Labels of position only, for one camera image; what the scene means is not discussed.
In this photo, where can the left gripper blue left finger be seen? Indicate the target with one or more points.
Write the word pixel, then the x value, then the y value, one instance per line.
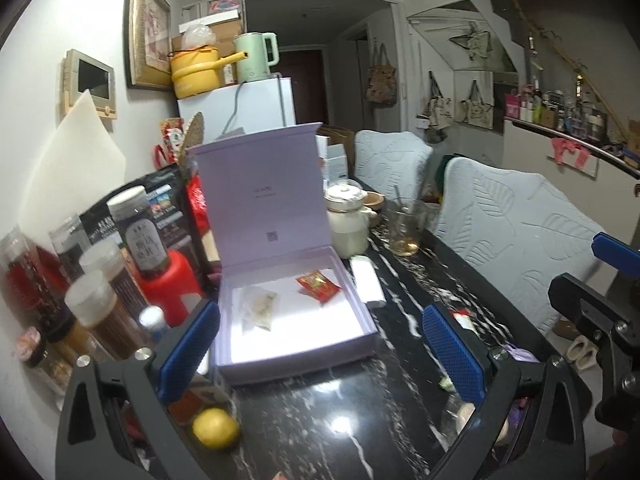
pixel 180 352

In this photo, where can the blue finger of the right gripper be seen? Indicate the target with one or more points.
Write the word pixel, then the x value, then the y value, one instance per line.
pixel 617 254

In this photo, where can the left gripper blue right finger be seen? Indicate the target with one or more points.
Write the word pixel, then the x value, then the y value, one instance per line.
pixel 465 372

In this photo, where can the white tea sachet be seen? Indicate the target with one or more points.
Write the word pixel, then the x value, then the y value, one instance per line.
pixel 257 305

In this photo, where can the red gold snack packet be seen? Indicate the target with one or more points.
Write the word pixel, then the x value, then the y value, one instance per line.
pixel 318 286

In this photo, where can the white fuzzy slipper pair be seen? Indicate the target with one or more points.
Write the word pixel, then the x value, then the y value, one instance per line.
pixel 581 354

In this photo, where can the white cabinet counter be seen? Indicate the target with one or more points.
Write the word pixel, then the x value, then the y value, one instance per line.
pixel 605 190

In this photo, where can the red plastic container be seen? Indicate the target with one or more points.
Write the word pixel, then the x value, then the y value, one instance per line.
pixel 176 291

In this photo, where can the yellow lemon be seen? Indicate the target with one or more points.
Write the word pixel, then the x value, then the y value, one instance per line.
pixel 216 429

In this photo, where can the brown spice jar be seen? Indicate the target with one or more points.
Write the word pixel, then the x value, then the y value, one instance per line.
pixel 93 301

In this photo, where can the near light blue chair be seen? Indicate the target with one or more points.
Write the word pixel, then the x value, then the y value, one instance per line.
pixel 519 231

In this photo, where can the light blue chair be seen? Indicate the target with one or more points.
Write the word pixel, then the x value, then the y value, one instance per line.
pixel 519 231
pixel 392 162

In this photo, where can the lilac gift box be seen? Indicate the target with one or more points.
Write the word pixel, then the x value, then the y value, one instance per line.
pixel 265 206

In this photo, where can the dark label jar white lid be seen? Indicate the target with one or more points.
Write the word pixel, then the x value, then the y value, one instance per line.
pixel 131 212

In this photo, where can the white folded towel roll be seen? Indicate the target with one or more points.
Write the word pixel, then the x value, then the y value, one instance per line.
pixel 368 286

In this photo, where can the pink cloth on counter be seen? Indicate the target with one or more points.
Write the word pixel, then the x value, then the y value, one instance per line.
pixel 562 146

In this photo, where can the glass pitcher with tea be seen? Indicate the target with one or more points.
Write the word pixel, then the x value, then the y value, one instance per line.
pixel 405 224

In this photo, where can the red spice jar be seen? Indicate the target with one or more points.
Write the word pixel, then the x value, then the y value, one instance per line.
pixel 31 297

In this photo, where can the beige ceramic cup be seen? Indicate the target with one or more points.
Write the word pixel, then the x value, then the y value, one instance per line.
pixel 374 201

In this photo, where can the white canvas tote bag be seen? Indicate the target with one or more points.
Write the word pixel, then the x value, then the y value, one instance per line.
pixel 475 111

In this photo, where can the far light blue chair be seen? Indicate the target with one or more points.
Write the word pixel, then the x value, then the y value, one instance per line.
pixel 392 162

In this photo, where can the white foam board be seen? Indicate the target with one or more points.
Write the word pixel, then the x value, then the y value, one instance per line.
pixel 80 165

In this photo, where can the white cardboard box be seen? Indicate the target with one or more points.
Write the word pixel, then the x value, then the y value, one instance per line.
pixel 334 162

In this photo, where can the white mini fridge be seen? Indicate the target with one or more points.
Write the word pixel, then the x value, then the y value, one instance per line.
pixel 254 106

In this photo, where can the yellow pot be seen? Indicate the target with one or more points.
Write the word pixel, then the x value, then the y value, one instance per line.
pixel 199 70

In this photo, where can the brown hanging bag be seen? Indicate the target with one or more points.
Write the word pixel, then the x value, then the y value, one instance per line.
pixel 382 84

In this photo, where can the green electric kettle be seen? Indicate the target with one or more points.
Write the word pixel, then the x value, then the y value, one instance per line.
pixel 262 51

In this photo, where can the framed flower picture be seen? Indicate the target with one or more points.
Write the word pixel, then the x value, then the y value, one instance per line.
pixel 147 35

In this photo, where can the beige wall intercom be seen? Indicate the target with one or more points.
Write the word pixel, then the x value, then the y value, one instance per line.
pixel 82 73

